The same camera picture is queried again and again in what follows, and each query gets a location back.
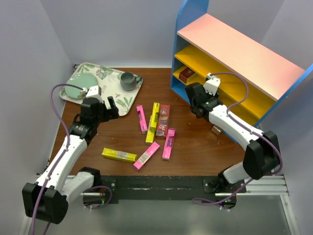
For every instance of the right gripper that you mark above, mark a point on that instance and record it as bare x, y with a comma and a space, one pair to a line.
210, 96

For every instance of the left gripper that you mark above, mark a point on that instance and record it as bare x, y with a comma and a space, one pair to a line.
110, 113

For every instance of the dark red toothpaste box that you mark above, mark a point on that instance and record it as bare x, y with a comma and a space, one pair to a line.
185, 74

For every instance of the red 3D toothpaste box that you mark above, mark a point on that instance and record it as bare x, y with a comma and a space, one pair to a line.
163, 121

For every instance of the yellow toothpaste box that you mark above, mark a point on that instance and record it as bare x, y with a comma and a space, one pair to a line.
152, 124
119, 155

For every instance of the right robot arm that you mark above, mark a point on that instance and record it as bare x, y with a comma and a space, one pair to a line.
262, 153

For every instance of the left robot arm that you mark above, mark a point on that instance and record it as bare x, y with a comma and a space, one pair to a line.
49, 197

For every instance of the blue shelf with coloured boards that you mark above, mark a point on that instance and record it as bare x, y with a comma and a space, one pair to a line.
254, 79

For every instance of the floral leaf print tray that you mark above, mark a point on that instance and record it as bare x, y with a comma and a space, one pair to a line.
109, 81

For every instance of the grey ceramic mug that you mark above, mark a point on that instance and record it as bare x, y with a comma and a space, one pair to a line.
129, 81

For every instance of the small pink toothpaste box upper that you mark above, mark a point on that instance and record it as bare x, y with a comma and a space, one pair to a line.
142, 119

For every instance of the mint green ceramic plate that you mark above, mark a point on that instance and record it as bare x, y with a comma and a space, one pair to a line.
81, 80

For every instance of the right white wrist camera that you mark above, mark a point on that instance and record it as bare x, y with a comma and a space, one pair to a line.
212, 84

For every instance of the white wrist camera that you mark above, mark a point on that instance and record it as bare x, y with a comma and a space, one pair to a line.
93, 91
212, 84

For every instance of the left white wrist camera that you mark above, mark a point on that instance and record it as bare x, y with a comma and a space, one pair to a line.
93, 91

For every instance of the black mounting base plate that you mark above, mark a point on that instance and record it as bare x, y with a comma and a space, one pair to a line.
158, 188

